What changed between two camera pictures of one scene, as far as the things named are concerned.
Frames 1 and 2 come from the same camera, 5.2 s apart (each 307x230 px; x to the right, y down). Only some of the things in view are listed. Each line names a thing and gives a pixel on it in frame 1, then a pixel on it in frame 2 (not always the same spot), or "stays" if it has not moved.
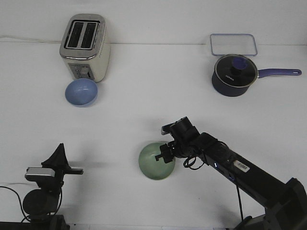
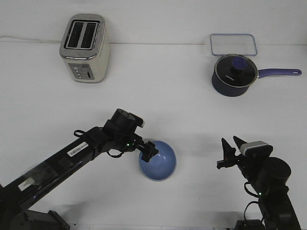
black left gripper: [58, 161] → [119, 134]
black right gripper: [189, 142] → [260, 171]
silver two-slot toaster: [85, 46] stays
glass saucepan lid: [236, 70] stays
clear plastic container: [233, 44] stays
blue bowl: [81, 92] → [161, 165]
